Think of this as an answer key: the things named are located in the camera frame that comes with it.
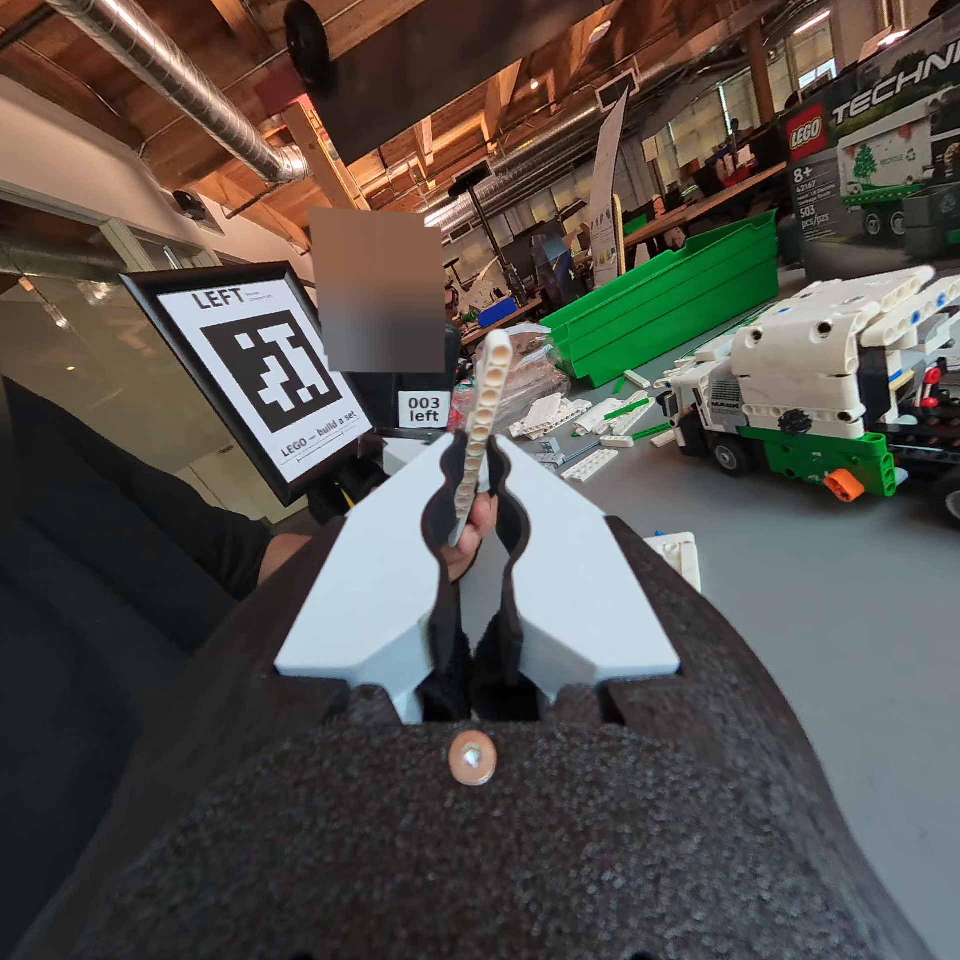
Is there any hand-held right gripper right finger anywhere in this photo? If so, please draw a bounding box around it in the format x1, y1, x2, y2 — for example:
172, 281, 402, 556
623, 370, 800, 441
471, 433, 682, 725

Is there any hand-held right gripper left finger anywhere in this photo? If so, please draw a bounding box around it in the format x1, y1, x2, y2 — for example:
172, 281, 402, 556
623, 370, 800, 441
274, 431, 475, 725

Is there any long white lego beam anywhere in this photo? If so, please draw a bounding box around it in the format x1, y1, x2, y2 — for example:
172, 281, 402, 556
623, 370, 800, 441
447, 330, 513, 547

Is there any person's left forearm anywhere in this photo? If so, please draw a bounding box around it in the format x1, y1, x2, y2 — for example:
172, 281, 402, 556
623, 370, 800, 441
0, 375, 320, 654

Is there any white lego panel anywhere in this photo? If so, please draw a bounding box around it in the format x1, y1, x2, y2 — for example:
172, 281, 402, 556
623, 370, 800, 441
643, 531, 704, 595

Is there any group of white lego parts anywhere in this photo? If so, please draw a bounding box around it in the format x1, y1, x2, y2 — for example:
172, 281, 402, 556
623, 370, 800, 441
510, 367, 676, 481

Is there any white and green lego truck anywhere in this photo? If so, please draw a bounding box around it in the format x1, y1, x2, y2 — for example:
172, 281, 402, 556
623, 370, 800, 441
656, 266, 960, 526

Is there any dark lego set box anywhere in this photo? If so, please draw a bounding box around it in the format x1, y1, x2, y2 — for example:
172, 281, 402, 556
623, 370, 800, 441
776, 52, 960, 282

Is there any clear plastic bag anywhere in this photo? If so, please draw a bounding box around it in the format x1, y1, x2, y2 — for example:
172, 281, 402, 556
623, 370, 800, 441
465, 322, 575, 421

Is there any green plastic bin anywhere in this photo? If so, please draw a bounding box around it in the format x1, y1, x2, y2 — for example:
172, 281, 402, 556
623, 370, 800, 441
540, 210, 781, 390

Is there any white standing banner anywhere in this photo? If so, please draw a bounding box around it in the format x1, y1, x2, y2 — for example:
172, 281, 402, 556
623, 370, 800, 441
588, 86, 631, 267

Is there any person's dark clothing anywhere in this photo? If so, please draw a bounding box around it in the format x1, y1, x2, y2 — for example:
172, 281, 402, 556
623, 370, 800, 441
0, 517, 249, 946

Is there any black hanging ceiling panel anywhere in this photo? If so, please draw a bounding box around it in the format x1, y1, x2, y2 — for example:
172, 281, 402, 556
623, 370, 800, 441
283, 0, 609, 147

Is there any silver ventilation duct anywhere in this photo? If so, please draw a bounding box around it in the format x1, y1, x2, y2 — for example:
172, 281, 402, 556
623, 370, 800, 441
45, 0, 312, 185

